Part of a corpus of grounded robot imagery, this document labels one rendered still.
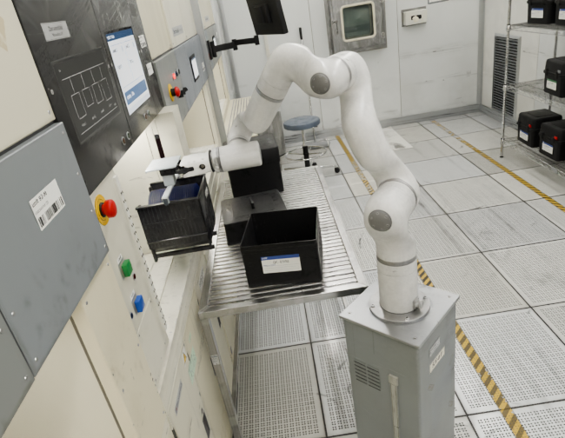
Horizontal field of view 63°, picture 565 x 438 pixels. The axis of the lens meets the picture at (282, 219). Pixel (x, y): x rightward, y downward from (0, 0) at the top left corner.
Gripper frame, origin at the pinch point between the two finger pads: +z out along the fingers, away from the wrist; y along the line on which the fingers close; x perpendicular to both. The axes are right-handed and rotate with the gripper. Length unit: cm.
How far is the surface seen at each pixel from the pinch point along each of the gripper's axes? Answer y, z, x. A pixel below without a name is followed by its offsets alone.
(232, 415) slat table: -14, -2, -100
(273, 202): 48, -31, -38
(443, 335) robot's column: -34, -79, -58
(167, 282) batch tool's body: -8.9, 8.5, -37.9
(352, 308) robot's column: -25, -53, -49
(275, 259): -5.1, -30.2, -37.9
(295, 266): -6, -37, -42
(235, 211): 44, -14, -38
